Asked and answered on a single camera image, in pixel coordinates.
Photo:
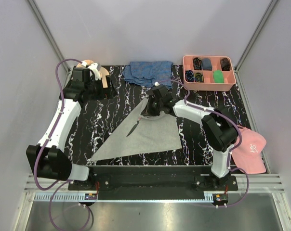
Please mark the blue dotted rolled sock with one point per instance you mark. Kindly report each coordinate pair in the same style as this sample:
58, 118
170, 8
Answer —
189, 75

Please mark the blue grey rolled sock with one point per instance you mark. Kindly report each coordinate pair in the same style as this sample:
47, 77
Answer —
206, 64

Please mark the grey cloth napkin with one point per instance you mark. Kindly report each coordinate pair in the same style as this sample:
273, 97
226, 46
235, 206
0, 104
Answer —
151, 136

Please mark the aluminium front rail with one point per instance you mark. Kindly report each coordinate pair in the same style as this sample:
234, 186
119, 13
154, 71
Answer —
254, 184

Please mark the black patterned sock top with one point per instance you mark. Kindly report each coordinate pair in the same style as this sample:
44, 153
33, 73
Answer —
197, 63

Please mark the dark brown rolled sock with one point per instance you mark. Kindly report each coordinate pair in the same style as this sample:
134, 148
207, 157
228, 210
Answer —
225, 64

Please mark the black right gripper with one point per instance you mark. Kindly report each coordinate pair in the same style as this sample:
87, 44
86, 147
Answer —
148, 111

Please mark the pink baseball cap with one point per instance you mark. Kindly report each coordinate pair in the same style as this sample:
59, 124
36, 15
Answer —
248, 155

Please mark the blue checkered cloth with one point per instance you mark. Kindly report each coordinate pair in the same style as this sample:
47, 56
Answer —
146, 74

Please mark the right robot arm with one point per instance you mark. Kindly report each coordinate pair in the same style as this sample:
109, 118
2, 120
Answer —
221, 131

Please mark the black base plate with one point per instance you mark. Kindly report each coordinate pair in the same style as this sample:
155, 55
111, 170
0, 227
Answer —
194, 177

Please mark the green rolled sock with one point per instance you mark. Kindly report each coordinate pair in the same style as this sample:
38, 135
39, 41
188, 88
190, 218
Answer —
218, 77

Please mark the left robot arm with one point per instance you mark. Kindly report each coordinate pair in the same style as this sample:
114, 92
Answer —
89, 82

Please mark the yellow patterned rolled sock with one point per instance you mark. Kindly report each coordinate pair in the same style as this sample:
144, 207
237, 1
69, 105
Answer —
199, 77

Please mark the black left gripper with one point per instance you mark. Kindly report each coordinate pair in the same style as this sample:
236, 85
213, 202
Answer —
105, 93

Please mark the orange bucket hat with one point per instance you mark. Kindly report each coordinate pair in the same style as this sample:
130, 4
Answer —
98, 72

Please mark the pink handled knife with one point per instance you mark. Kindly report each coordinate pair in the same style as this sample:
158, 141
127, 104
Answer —
134, 127

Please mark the pink compartment tray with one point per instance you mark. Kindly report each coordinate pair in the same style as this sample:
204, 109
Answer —
208, 84

